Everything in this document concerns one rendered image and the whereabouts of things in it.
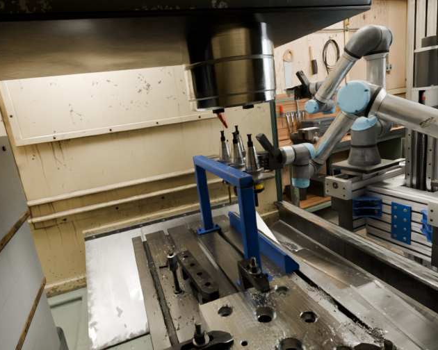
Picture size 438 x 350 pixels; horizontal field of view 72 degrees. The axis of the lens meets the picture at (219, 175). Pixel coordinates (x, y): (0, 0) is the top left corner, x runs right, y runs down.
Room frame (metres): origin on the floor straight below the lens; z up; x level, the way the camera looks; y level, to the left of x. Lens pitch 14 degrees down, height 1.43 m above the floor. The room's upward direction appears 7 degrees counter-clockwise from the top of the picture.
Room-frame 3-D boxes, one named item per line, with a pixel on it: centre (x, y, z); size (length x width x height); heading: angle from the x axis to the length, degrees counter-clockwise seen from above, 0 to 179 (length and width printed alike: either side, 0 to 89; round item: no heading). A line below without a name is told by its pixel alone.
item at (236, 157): (0.95, -0.07, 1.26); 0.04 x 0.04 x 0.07
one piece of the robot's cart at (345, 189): (1.46, -0.73, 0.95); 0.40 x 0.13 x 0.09; 113
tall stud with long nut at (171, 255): (0.78, 0.16, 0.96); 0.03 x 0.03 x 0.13
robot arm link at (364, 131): (1.46, -0.74, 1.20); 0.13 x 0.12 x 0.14; 128
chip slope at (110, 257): (1.18, 0.16, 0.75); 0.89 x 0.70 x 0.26; 108
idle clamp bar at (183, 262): (0.79, 0.10, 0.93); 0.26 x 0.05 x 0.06; 23
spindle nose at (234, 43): (0.56, -0.04, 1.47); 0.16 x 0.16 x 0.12
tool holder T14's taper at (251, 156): (0.85, -0.10, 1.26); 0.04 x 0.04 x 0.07
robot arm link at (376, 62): (1.54, -0.84, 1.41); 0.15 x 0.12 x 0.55; 128
